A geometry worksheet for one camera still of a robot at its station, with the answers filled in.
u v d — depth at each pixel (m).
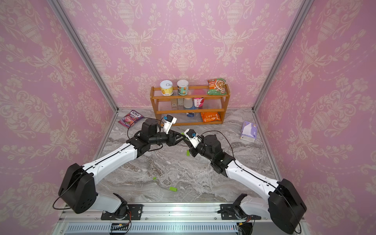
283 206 0.40
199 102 0.97
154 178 0.85
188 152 0.96
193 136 0.64
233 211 0.67
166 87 0.85
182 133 0.74
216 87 0.87
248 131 1.00
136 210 0.75
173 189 0.82
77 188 0.42
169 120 0.70
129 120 1.10
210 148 0.59
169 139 0.69
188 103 0.99
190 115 1.12
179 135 0.74
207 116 1.10
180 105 1.02
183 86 0.85
